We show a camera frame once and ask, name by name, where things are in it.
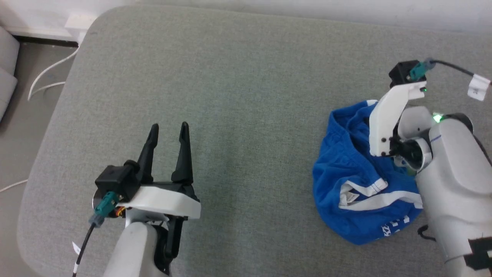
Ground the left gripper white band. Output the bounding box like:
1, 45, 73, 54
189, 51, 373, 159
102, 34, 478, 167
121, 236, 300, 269
124, 122, 201, 259

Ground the grey-green fabric sofa cushion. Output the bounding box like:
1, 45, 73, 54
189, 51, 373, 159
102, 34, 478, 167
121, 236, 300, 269
17, 5, 492, 277

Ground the left black cable teal plug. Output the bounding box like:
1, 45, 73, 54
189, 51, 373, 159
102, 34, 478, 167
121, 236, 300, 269
72, 191, 120, 277

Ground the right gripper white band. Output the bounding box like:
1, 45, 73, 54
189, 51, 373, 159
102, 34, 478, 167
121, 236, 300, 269
369, 81, 432, 172

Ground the black cable teal plug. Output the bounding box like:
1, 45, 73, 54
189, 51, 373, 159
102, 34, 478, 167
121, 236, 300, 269
409, 58, 477, 81
72, 191, 120, 277

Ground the white paper cable label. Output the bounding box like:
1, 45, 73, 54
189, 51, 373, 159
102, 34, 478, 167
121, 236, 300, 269
467, 73, 492, 102

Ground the blue garment with white stripes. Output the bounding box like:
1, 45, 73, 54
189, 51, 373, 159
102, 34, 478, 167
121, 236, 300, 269
312, 100, 426, 246

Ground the right black cable teal plug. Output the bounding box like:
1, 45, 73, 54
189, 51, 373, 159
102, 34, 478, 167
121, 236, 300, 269
409, 58, 477, 81

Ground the white wall socket box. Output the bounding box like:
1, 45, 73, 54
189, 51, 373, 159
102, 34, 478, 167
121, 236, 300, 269
64, 13, 97, 43

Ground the white power cable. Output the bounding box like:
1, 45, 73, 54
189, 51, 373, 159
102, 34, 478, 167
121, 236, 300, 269
30, 81, 67, 97
27, 42, 80, 102
0, 179, 30, 193

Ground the light grey seat cushion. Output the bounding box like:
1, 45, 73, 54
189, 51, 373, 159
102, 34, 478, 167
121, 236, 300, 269
0, 26, 21, 124

